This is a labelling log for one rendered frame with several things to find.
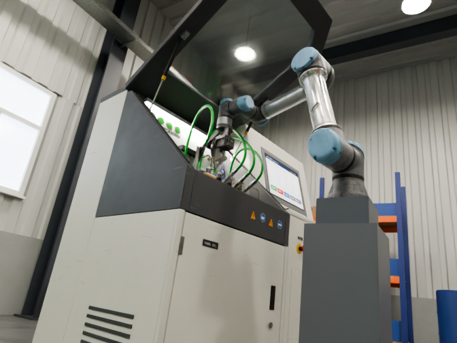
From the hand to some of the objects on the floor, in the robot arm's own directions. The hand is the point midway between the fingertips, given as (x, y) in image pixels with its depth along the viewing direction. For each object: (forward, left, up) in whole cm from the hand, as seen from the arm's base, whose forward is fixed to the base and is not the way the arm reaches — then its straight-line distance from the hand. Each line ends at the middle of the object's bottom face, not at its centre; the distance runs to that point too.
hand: (215, 165), depth 170 cm
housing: (+44, -43, -112) cm, 127 cm away
